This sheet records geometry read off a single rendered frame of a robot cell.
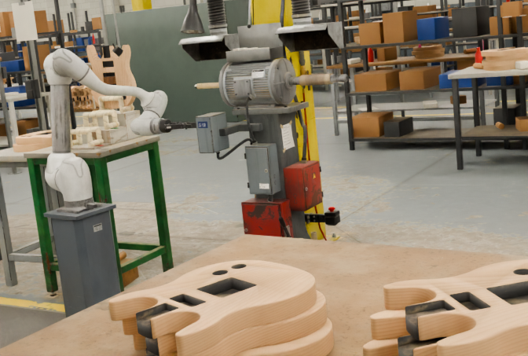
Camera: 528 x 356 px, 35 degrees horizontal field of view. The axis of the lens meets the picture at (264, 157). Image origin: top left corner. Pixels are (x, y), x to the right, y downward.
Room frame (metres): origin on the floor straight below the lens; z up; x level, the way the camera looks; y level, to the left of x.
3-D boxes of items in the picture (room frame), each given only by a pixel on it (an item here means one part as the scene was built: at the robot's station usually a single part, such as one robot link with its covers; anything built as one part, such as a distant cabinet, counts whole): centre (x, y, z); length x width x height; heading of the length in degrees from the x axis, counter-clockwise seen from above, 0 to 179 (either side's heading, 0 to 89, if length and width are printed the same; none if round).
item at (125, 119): (5.35, 0.91, 1.02); 0.27 x 0.15 x 0.17; 58
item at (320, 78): (4.46, -0.32, 1.25); 0.18 x 0.06 x 0.06; 59
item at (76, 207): (4.38, 0.99, 0.73); 0.22 x 0.18 x 0.06; 51
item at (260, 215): (4.47, 0.02, 0.49); 0.25 x 0.12 x 0.37; 59
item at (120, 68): (5.35, 0.91, 1.33); 0.35 x 0.04 x 0.40; 57
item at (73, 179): (4.40, 1.01, 0.87); 0.18 x 0.16 x 0.22; 33
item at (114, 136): (5.22, 0.99, 0.98); 0.27 x 0.16 x 0.09; 58
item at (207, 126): (4.48, 0.19, 0.99); 0.24 x 0.21 x 0.26; 59
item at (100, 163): (4.85, 0.96, 0.45); 0.05 x 0.05 x 0.90; 59
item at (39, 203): (5.13, 1.43, 0.45); 0.05 x 0.05 x 0.90; 59
